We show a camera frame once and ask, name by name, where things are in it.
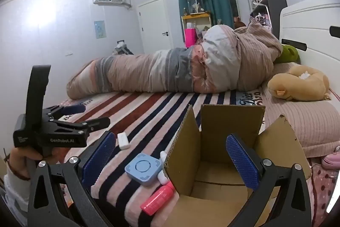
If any blue square device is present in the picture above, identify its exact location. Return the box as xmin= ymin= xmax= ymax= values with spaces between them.
xmin=125 ymin=153 xmax=162 ymax=186

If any tan plush toy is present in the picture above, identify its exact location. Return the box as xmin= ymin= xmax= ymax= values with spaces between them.
xmin=267 ymin=65 xmax=331 ymax=102

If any pink soft object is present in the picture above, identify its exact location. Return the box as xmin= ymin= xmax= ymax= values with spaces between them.
xmin=321 ymin=145 xmax=340 ymax=169

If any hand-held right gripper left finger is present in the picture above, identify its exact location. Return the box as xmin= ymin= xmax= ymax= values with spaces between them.
xmin=27 ymin=131 xmax=117 ymax=227

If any brown cardboard box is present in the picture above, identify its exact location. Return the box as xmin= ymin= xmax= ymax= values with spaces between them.
xmin=163 ymin=104 xmax=312 ymax=227

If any blue wall poster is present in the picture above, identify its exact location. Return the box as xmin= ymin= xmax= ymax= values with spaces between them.
xmin=94 ymin=20 xmax=106 ymax=39

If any pink bag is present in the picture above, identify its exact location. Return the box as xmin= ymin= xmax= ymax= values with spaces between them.
xmin=185 ymin=28 xmax=197 ymax=48

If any green plush toy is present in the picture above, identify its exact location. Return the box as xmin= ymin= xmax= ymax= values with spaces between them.
xmin=275 ymin=44 xmax=300 ymax=64

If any white door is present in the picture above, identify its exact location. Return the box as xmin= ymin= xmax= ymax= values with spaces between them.
xmin=137 ymin=0 xmax=173 ymax=54

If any rolled pink grey duvet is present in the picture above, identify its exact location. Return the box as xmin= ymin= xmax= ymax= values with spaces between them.
xmin=66 ymin=20 xmax=283 ymax=100

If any pink bottle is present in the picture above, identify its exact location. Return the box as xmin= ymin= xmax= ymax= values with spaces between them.
xmin=140 ymin=181 xmax=176 ymax=216

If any small white box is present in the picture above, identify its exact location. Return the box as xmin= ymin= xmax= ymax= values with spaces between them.
xmin=117 ymin=132 xmax=130 ymax=149

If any white headboard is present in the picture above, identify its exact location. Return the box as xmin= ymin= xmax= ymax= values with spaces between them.
xmin=279 ymin=0 xmax=340 ymax=100

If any dark bundle by wall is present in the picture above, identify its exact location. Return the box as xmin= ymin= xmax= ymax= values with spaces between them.
xmin=112 ymin=39 xmax=134 ymax=55

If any person's left hand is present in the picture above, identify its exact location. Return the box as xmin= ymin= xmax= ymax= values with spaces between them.
xmin=5 ymin=148 xmax=54 ymax=181

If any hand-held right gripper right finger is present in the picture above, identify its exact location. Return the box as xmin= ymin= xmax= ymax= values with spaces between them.
xmin=226 ymin=133 xmax=312 ymax=227

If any pink ribbed pillow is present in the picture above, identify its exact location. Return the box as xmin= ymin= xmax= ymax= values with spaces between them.
xmin=262 ymin=62 xmax=340 ymax=158

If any yellow shelf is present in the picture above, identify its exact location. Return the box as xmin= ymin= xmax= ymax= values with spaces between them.
xmin=181 ymin=12 xmax=212 ymax=43

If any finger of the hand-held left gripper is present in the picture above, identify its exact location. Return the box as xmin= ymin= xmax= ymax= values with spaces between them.
xmin=50 ymin=117 xmax=111 ymax=135
xmin=42 ymin=104 xmax=87 ymax=121

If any glass display case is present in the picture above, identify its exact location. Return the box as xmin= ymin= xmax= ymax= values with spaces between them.
xmin=185 ymin=0 xmax=206 ymax=15

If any pink dotted blanket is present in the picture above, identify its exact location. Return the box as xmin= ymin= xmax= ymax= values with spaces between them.
xmin=308 ymin=157 xmax=336 ymax=218

